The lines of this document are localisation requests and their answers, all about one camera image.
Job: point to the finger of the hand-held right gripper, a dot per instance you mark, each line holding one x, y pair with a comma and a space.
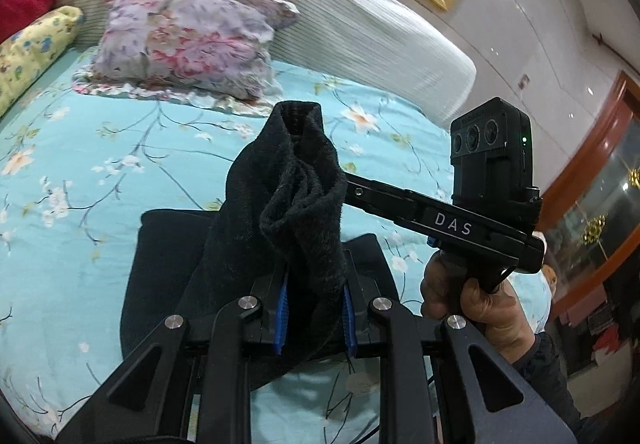
380, 196

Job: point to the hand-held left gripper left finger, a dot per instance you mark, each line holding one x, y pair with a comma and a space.
281, 319

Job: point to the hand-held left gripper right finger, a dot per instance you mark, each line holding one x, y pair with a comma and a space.
349, 324

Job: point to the black pants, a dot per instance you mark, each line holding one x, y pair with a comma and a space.
310, 224

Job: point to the person's right forearm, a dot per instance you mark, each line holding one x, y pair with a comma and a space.
550, 374

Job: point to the person's right hand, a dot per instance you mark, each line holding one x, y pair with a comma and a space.
480, 319

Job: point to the wooden glass cabinet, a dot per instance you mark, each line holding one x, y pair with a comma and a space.
600, 123

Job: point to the white ribbed headboard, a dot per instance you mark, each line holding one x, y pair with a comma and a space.
325, 13

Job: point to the purple floral pillow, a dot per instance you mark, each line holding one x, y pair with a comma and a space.
190, 38

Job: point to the teal floral bedsheet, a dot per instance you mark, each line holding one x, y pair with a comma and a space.
100, 148

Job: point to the yellow printed pillow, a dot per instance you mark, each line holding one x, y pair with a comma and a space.
30, 53

